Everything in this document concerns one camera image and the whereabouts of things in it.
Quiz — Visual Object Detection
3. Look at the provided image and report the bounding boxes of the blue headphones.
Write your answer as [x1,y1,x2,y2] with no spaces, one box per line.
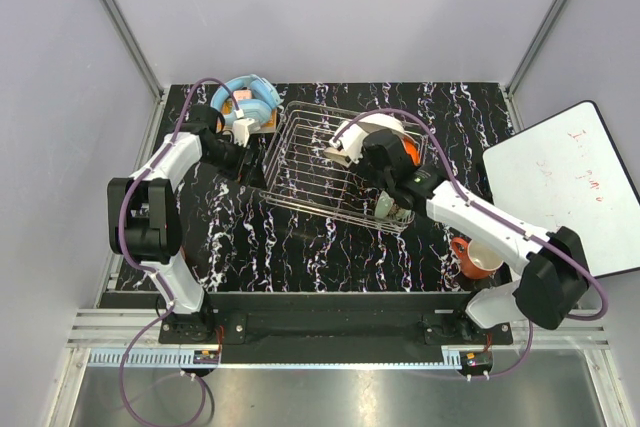
[210,74,282,126]

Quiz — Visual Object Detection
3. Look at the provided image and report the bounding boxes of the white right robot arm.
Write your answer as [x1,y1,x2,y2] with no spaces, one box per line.
[348,129,588,344]

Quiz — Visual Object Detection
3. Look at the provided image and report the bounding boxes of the pink and cream plate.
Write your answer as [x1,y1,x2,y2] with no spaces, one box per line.
[323,146,356,168]

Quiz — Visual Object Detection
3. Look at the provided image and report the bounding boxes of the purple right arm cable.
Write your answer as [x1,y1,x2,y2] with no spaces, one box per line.
[332,109,610,381]

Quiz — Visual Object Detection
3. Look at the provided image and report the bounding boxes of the wooden board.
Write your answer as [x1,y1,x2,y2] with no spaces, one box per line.
[223,107,277,133]

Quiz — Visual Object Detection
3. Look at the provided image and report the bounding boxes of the orange ceramic mug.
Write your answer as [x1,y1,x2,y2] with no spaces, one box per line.
[450,237,504,280]

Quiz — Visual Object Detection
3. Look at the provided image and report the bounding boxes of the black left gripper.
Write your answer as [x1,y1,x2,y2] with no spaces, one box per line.
[201,136,266,190]

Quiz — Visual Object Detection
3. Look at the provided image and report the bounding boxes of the white paper plate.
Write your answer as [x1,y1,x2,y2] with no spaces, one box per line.
[357,113,406,137]

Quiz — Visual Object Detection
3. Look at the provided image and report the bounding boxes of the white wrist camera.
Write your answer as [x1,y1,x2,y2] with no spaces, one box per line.
[232,118,261,147]
[326,123,369,164]

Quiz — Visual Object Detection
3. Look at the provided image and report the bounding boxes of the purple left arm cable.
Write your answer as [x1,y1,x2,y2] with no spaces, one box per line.
[119,77,244,426]

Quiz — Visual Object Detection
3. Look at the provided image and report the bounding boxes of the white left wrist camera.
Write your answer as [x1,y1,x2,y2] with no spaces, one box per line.
[232,118,261,147]

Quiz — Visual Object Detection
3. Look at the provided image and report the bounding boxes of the wire dish rack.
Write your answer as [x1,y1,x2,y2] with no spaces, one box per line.
[263,101,427,234]

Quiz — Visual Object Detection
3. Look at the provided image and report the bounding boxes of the orange and white bowl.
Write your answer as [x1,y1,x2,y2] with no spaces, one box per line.
[402,137,421,167]

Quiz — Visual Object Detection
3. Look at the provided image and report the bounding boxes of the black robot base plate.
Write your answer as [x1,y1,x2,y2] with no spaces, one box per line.
[159,292,513,367]

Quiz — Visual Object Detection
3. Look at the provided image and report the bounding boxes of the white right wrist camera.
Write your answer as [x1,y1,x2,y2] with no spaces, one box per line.
[326,123,369,164]

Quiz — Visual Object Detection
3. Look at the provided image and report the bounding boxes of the green ceramic bowl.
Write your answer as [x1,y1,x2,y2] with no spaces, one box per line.
[374,191,412,222]

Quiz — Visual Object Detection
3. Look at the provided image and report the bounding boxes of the small pink box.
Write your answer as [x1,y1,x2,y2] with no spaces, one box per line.
[234,89,253,102]

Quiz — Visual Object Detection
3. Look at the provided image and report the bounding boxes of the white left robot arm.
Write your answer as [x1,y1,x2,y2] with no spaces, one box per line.
[107,100,272,343]

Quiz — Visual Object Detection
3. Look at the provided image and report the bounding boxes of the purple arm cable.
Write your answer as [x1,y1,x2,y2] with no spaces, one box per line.
[332,109,610,381]
[119,77,244,426]

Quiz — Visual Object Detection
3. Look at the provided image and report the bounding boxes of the white whiteboard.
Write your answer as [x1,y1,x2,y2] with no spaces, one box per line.
[483,101,639,278]

